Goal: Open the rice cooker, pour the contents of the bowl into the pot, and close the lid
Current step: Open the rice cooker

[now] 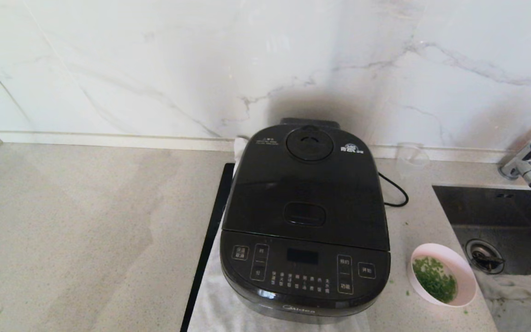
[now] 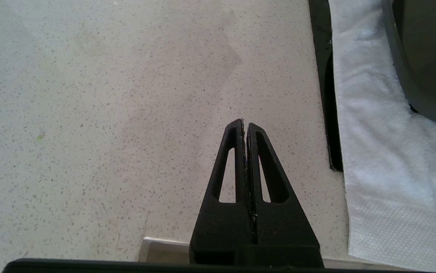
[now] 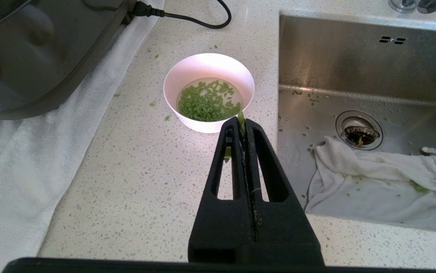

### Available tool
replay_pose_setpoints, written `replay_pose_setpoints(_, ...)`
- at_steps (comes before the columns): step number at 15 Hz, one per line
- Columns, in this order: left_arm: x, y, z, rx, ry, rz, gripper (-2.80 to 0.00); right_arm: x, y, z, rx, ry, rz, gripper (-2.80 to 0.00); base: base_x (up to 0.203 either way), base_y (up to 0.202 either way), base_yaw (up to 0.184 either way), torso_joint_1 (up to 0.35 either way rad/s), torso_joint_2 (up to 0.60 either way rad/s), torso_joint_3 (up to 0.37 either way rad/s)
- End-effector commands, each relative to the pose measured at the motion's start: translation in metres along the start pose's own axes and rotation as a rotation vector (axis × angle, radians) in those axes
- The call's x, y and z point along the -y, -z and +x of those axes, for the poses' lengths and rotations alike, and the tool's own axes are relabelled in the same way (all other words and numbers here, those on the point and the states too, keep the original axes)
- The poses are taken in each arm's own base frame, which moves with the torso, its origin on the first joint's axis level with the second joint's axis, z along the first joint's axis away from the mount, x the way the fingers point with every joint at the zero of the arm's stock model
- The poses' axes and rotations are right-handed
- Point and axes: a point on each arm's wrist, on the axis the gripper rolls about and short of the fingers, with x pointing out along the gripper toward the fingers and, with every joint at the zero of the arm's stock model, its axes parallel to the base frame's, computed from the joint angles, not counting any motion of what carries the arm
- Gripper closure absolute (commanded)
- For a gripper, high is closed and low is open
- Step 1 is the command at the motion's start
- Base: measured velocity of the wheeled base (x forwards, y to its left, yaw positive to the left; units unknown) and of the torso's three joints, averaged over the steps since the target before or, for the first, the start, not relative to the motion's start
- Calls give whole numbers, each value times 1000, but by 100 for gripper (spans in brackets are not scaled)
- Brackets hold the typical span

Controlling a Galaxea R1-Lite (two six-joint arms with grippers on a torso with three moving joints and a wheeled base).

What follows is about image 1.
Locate black rice cooker lid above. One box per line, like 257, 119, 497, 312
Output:
221, 118, 390, 252

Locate chopped green vegetables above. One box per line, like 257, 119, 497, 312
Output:
412, 256, 458, 304

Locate pink bowl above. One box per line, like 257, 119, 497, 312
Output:
407, 243, 477, 308

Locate black flat strip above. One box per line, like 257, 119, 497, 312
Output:
180, 162, 236, 332

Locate clear measuring cup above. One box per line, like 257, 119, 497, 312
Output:
395, 142, 431, 180

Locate white cloth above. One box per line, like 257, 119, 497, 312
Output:
187, 136, 372, 332

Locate stainless steel sink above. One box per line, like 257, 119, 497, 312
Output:
433, 184, 531, 332

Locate metal sink drain strainer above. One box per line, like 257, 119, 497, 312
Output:
466, 238, 507, 274

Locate white rag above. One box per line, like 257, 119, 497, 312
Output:
475, 265, 531, 332

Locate black power cord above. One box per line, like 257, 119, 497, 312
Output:
378, 172, 409, 207

